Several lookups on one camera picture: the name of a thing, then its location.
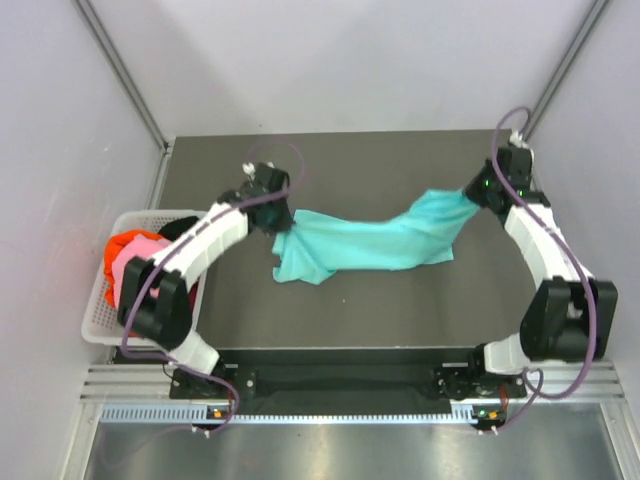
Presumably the aluminium frame post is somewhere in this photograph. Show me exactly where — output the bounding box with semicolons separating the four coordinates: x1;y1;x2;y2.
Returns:
522;0;612;141
71;0;169;152

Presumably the grey slotted cable duct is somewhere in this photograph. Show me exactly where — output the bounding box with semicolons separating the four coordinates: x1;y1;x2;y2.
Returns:
100;404;501;425

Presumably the left aluminium frame post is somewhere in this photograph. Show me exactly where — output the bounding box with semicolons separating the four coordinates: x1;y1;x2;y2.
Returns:
71;0;169;152

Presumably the black t shirt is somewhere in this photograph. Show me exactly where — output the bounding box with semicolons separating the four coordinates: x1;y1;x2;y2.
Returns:
158;216;199;242

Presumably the pink t shirt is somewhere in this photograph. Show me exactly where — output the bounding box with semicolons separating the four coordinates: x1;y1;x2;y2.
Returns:
110;236;174;301

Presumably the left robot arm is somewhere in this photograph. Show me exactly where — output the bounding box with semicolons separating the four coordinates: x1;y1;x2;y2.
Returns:
118;162;293;397

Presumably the teal t shirt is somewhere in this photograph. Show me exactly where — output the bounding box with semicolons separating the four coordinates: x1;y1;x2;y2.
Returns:
272;190;479;285

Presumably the right aluminium frame post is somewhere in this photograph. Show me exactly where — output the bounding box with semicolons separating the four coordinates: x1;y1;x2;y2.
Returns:
522;0;612;141

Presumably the orange t shirt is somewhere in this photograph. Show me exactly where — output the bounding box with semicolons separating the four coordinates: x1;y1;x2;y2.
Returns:
103;230;169;308

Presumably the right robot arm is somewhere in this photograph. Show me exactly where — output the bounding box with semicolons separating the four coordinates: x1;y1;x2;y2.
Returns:
464;143;618;396

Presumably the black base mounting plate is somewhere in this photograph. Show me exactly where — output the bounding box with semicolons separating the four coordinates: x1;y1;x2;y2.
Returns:
169;347;531;416

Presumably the aluminium front rail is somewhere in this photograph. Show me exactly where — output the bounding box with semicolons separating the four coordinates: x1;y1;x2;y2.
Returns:
79;362;626;406

